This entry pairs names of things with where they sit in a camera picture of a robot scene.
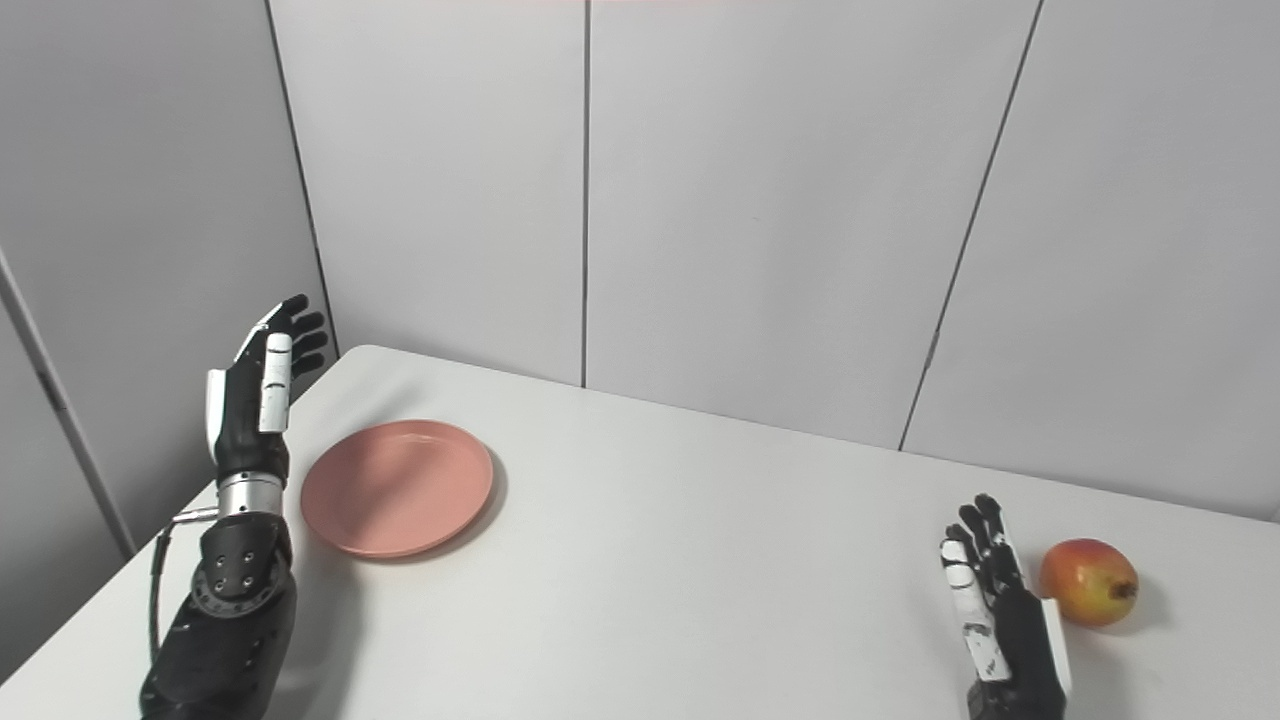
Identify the pink round plate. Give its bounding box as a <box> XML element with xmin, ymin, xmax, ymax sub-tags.
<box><xmin>300</xmin><ymin>420</ymin><xmax>495</xmax><ymax>559</ymax></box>

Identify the red yellow pomegranate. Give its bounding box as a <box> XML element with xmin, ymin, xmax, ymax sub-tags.
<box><xmin>1039</xmin><ymin>538</ymin><xmax>1140</xmax><ymax>628</ymax></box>

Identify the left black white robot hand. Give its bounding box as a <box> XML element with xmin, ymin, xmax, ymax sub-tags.
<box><xmin>206</xmin><ymin>294</ymin><xmax>329</xmax><ymax>486</ymax></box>

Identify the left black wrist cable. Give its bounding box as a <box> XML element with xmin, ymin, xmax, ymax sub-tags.
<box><xmin>148</xmin><ymin>506</ymin><xmax>219</xmax><ymax>666</ymax></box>

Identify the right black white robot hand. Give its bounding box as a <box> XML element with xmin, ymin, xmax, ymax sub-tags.
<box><xmin>939</xmin><ymin>493</ymin><xmax>1073</xmax><ymax>720</ymax></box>

